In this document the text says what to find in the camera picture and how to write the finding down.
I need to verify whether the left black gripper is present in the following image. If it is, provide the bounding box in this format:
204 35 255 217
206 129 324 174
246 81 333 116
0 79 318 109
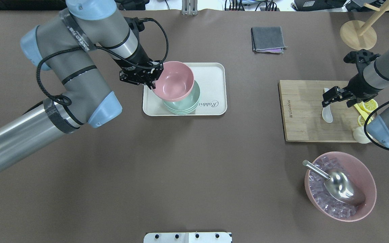
119 60 164 90

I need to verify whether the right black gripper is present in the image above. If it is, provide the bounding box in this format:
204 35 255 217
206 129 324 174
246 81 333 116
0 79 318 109
322 76 380 108

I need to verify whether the white ceramic spoon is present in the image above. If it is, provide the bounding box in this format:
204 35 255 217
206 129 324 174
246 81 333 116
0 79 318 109
321 106 333 123

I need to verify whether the small pink bowl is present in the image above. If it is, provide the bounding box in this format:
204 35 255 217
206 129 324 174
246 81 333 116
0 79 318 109
152 61 194 102

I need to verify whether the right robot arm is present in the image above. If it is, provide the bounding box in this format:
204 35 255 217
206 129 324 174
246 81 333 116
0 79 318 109
322 49 389 151

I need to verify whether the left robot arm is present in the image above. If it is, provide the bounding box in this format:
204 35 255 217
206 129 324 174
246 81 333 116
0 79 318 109
0 0 164 173

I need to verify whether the green bowl stack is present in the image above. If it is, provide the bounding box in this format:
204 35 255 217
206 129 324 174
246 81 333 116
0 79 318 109
163 80 201 115

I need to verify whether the large pink ice bowl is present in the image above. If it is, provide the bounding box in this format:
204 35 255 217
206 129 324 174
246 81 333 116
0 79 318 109
304 151 377 222

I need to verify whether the bamboo cutting board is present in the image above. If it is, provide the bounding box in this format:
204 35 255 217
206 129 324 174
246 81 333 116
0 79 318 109
278 80 360 143

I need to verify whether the upper lemon slice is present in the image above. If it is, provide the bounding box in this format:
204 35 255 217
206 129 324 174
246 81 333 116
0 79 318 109
358 99 379 113

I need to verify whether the lemon slice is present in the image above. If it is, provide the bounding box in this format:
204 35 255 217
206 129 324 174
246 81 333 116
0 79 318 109
358 113 368 127
358 99 379 113

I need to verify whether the lower lemon slice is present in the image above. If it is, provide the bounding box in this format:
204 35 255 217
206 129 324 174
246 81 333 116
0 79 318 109
358 113 368 127

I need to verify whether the white steamed bun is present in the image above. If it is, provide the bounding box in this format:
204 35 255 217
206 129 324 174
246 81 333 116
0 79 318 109
353 126 372 144

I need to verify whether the cream rabbit tray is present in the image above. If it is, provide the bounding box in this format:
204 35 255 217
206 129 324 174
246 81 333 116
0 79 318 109
142 62 227 116

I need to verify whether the wooden mug tree stand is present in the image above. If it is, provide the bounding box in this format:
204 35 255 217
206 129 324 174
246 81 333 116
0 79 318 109
340 0 389 50

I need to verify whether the grey folded cloth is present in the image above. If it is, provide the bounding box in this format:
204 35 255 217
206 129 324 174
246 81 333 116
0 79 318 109
251 26 287 54

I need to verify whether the metal ice scoop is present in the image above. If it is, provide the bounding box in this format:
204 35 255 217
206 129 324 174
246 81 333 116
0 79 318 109
302 160 366 206

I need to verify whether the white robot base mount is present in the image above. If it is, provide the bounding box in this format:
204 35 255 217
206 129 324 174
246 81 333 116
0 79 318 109
143 232 233 243

